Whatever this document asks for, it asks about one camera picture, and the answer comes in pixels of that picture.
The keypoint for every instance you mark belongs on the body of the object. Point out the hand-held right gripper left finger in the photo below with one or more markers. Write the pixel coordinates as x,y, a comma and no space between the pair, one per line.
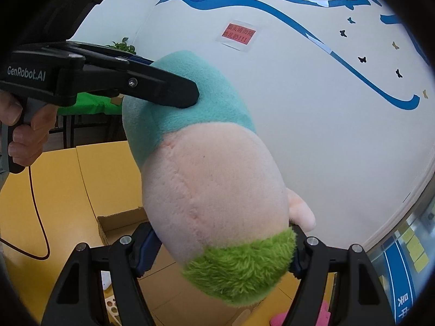
149,249

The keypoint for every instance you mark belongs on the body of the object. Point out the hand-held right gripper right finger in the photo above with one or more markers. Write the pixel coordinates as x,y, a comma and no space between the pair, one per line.
296,259

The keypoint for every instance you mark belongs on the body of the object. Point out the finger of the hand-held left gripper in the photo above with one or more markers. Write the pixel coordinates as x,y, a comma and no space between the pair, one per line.
139,60
170,91

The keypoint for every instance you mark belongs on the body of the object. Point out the teal pink green plush toy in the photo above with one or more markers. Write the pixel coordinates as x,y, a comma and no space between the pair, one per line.
210,176

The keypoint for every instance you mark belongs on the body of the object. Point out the person's left hand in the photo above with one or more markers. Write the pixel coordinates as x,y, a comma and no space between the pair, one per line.
25,146

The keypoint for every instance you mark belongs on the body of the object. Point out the green potted plant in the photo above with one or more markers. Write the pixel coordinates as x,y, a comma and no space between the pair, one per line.
120,46

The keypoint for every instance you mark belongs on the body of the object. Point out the table with green cloth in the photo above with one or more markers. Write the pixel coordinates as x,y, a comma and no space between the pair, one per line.
91,103

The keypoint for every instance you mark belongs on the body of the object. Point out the wooden board with holes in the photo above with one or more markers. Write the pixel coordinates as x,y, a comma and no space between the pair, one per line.
112,307

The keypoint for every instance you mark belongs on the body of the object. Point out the glass partition with blue stripe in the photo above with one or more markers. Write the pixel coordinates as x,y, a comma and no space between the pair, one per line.
397,271

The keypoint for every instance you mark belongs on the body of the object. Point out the yellow sticky notes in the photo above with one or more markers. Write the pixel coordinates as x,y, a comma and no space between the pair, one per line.
416,251

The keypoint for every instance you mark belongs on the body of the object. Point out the red paper wall sign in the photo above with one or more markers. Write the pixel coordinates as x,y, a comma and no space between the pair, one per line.
238,34

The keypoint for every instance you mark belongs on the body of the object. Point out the blue wave wall decal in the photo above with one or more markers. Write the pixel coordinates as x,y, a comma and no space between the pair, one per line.
343,62

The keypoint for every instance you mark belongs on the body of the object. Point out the butterfly wall stickers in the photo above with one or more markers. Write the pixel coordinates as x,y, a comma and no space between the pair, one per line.
362,59

